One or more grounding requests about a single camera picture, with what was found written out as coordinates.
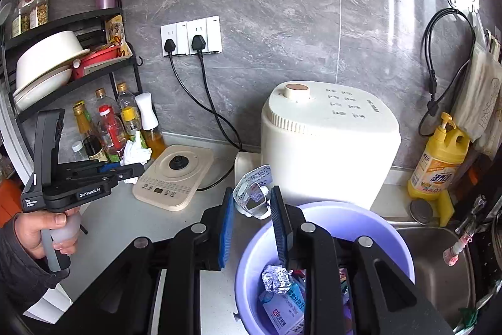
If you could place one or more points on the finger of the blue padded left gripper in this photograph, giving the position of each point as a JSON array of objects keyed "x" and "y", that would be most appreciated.
[{"x": 108, "y": 167}]

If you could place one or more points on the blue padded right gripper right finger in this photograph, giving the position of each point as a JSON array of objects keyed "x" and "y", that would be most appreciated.
[{"x": 282, "y": 225}]

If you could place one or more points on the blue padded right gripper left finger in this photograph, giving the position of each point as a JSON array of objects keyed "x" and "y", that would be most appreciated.
[{"x": 226, "y": 227}]

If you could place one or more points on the clear plastic blister packaging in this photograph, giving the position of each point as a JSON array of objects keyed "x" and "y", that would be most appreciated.
[{"x": 251, "y": 193}]

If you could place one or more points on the white tissue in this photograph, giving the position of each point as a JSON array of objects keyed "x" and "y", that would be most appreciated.
[{"x": 134, "y": 152}]

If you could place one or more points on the person's left forearm sleeve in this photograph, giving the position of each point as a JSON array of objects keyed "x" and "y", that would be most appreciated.
[{"x": 24, "y": 280}]

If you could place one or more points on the dark soy sauce bottle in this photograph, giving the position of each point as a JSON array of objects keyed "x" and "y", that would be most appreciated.
[{"x": 88, "y": 133}]

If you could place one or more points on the small white-capped jar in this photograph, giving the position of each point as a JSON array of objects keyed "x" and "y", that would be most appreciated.
[{"x": 79, "y": 151}]

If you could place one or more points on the crumpled foil wrapper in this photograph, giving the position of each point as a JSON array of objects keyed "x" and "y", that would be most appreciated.
[{"x": 276, "y": 279}]

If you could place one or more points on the cream induction cooker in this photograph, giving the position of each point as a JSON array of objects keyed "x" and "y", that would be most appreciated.
[{"x": 173, "y": 178}]

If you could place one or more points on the purple plastic bucket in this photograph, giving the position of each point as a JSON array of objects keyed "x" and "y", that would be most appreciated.
[{"x": 342, "y": 220}]

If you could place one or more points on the white-top oil spray bottle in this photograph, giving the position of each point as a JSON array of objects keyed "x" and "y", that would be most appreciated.
[{"x": 150, "y": 125}]

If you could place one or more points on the black corner shelf rack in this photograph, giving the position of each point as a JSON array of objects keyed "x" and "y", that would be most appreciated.
[{"x": 89, "y": 27}]

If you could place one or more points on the blue white medicine box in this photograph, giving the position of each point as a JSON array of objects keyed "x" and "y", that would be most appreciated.
[{"x": 285, "y": 310}]

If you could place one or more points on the white air fryer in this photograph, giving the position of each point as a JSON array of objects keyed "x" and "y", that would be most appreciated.
[{"x": 325, "y": 142}]

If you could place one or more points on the white bowl on shelf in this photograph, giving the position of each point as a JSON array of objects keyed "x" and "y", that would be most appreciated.
[{"x": 44, "y": 56}]

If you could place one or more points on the yellow dish soap bottle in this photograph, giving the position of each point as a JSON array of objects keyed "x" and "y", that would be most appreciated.
[{"x": 444, "y": 152}]

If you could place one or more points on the faucet with pink filter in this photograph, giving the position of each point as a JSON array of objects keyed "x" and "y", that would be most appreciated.
[{"x": 465, "y": 232}]

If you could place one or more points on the stainless steel sink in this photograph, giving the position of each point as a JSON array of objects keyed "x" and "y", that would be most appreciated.
[{"x": 449, "y": 288}]

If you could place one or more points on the spice jar on shelf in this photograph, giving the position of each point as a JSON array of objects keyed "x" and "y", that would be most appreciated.
[{"x": 29, "y": 14}]

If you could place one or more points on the red-handled cooking oil bottle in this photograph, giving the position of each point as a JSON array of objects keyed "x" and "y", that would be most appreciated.
[{"x": 112, "y": 133}]

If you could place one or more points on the white wall socket panel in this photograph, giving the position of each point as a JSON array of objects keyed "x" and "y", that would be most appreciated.
[{"x": 182, "y": 34}]

